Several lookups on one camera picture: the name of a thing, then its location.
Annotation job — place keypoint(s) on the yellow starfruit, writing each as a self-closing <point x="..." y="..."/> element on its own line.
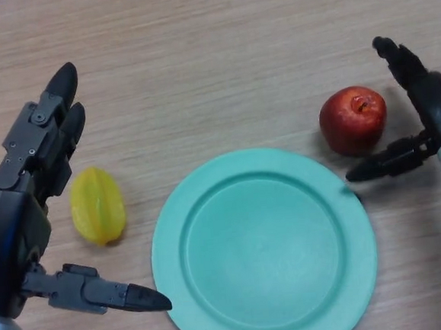
<point x="98" y="205"/>

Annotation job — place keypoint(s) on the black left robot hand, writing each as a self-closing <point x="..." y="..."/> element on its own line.
<point x="16" y="234"/>

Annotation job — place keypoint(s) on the red apple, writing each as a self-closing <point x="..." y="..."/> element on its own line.
<point x="352" y="122"/>

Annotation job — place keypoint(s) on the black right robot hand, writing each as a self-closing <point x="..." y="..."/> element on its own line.
<point x="433" y="106"/>

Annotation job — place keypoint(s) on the green round plate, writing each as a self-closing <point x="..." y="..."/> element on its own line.
<point x="265" y="245"/>

